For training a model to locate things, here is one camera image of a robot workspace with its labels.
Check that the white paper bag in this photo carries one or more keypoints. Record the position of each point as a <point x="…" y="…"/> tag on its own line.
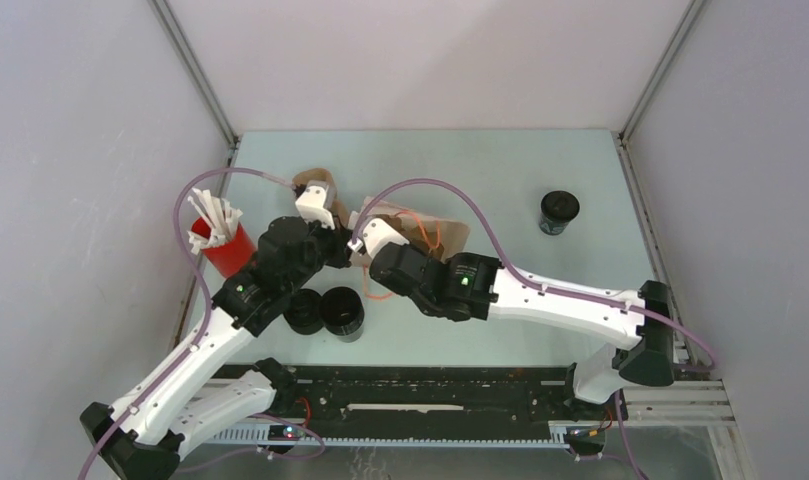
<point x="440" y="237"/>

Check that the black cup stack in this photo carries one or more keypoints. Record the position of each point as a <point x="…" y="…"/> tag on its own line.
<point x="342" y="313"/>

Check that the brown pulp cup carrier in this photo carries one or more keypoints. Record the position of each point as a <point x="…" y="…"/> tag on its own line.
<point x="302" y="179"/>

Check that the black takeout cup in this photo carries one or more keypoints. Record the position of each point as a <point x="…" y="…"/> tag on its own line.
<point x="551" y="226"/>

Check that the black cup lid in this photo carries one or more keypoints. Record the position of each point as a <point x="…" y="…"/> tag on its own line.
<point x="559" y="206"/>

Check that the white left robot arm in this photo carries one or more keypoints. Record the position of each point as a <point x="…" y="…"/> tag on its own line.
<point x="148" y="432"/>

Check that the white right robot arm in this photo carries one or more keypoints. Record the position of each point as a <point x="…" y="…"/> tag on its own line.
<point x="638" y="349"/>

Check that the red cup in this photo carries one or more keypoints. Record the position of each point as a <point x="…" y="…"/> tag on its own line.
<point x="227" y="258"/>

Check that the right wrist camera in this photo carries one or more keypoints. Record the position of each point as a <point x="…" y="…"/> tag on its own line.
<point x="375" y="234"/>

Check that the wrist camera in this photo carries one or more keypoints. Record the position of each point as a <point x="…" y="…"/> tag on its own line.
<point x="314" y="203"/>
<point x="375" y="234"/>

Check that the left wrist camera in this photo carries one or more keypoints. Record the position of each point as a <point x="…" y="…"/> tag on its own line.
<point x="314" y="203"/>

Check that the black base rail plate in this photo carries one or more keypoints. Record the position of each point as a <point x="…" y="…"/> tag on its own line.
<point x="457" y="405"/>

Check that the aluminium frame post left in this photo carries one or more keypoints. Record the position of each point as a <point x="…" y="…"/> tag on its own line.
<point x="180" y="42"/>

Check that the aluminium frame post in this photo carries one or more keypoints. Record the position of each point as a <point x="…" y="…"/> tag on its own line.
<point x="674" y="46"/>
<point x="180" y="42"/>

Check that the aluminium frame post right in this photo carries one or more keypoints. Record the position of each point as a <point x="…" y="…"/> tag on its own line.
<point x="674" y="46"/>

